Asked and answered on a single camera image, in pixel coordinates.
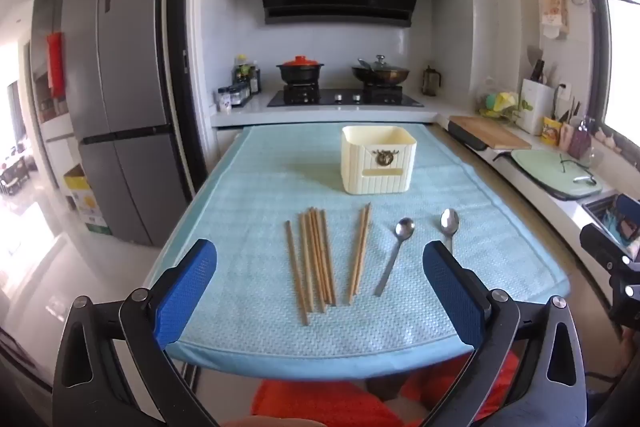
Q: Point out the grey steel refrigerator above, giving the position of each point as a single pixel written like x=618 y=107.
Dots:
x=130 y=82

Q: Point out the row of dark spice jars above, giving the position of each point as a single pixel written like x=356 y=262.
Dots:
x=241 y=93

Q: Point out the black clay pot orange lid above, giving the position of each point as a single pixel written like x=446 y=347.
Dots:
x=300 y=69

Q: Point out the dark sauce bottle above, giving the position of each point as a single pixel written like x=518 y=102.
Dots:
x=255 y=79

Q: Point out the dark wok with glass lid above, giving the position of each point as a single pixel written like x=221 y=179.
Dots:
x=380 y=74

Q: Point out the purple soap bottle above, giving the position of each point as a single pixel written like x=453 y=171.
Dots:
x=581 y=142

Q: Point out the light teal woven table mat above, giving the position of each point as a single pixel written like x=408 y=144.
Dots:
x=250 y=187

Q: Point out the person's orange clothing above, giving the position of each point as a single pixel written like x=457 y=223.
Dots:
x=320 y=402

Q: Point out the steel sink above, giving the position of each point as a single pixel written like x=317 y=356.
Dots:
x=597 y=209

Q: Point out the yellow and green cloths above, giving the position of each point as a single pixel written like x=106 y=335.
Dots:
x=500 y=103

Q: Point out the white wall socket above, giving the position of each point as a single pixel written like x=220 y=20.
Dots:
x=565 y=91

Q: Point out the cream ribbed utensil holder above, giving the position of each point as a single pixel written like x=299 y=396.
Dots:
x=360 y=177

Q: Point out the printed wall hanging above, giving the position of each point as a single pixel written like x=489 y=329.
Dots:
x=554 y=7

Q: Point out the white knife block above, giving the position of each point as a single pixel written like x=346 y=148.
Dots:
x=535 y=107

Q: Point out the dark dining furniture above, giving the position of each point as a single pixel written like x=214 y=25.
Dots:
x=12 y=177

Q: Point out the bunch of wooden chopsticks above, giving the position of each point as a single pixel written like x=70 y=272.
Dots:
x=317 y=267

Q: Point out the wooden cutting board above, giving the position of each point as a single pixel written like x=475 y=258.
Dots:
x=492 y=132

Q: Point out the black glass gas hob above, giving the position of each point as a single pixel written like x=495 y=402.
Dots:
x=345 y=98

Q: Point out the dark kitchen tools in cup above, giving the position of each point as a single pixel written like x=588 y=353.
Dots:
x=567 y=114

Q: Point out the red wall hanging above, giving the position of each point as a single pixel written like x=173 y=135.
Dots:
x=56 y=64

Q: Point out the white label spice jar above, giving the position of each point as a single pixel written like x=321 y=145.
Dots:
x=224 y=101

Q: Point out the yellow cap oil bottle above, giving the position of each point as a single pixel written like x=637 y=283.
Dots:
x=241 y=67

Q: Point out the dark glass jug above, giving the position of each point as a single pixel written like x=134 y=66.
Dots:
x=431 y=82

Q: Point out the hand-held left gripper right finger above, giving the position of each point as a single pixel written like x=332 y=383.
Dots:
x=452 y=297

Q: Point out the pink cup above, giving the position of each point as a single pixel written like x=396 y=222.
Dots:
x=566 y=139

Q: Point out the garlic bulbs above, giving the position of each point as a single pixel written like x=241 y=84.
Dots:
x=607 y=139

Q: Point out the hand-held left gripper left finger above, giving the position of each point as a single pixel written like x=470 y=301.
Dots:
x=187 y=292

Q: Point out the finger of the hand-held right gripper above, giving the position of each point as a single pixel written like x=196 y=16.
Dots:
x=629 y=209
x=602 y=247

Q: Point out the steel spoon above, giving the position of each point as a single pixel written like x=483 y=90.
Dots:
x=450 y=222
x=404 y=229

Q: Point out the yellow cardboard box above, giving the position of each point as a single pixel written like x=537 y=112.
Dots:
x=87 y=202

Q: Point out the yellow printed cup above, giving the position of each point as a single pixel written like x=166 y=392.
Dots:
x=551 y=131

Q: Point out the window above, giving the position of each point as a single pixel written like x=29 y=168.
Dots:
x=622 y=57

